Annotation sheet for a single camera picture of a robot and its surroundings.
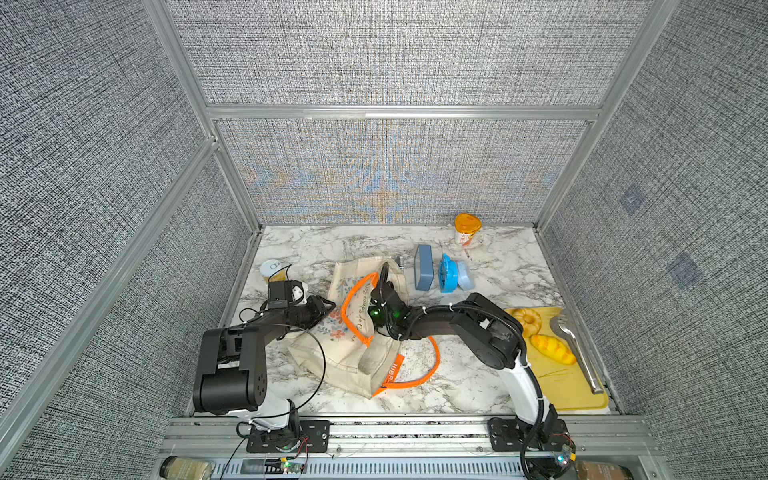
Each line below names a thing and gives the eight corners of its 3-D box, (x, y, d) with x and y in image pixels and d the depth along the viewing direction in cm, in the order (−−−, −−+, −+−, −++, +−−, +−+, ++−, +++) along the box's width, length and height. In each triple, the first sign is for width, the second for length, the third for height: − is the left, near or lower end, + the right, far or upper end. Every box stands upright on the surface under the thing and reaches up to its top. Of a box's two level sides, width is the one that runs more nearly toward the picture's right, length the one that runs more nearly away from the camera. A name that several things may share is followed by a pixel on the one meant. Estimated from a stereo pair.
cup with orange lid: (454, 247, 114) (459, 229, 107) (451, 229, 120) (455, 212, 113) (477, 247, 114) (484, 229, 107) (473, 229, 120) (479, 212, 113)
